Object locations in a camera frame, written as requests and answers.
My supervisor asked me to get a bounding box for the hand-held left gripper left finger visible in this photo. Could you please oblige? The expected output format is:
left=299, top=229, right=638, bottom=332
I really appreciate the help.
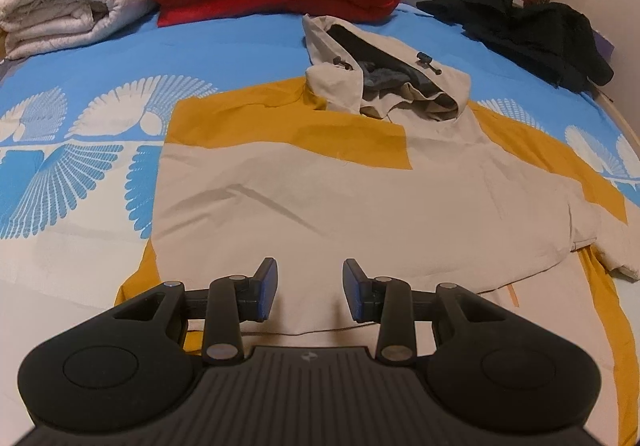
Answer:
left=114, top=257, right=279, bottom=367

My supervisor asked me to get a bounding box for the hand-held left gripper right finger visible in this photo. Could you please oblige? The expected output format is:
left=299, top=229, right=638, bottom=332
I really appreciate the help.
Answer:
left=342, top=258, right=507, bottom=367

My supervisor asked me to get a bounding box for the beige and yellow hooded jacket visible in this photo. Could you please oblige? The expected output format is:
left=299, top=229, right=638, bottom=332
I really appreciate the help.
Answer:
left=114, top=14, right=640, bottom=446

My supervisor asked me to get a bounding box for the blue and white printed bedsheet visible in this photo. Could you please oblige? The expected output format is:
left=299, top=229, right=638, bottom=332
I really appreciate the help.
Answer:
left=0, top=0, right=640, bottom=446

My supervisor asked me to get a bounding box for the black garment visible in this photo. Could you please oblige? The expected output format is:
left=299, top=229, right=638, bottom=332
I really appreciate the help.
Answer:
left=416, top=0, right=615, bottom=93

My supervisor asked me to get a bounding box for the white folded blanket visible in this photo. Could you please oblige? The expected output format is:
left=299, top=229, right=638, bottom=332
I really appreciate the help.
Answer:
left=0, top=0, right=162, bottom=60

